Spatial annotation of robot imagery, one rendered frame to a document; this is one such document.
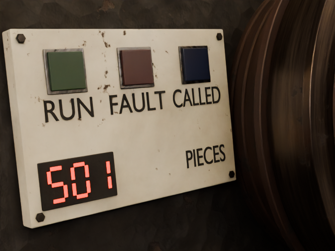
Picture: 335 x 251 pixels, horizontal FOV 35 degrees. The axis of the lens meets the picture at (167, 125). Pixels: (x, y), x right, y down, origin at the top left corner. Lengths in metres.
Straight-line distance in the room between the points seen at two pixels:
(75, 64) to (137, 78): 0.07
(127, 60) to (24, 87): 0.11
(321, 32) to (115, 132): 0.23
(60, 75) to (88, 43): 0.05
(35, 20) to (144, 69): 0.12
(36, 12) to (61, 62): 0.06
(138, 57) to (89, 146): 0.11
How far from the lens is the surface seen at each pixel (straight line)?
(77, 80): 0.52
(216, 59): 0.63
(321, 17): 0.56
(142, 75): 0.56
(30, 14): 0.53
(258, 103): 0.58
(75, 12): 0.56
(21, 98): 0.50
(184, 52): 0.59
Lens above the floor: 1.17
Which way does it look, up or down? 3 degrees down
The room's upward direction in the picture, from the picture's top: 5 degrees counter-clockwise
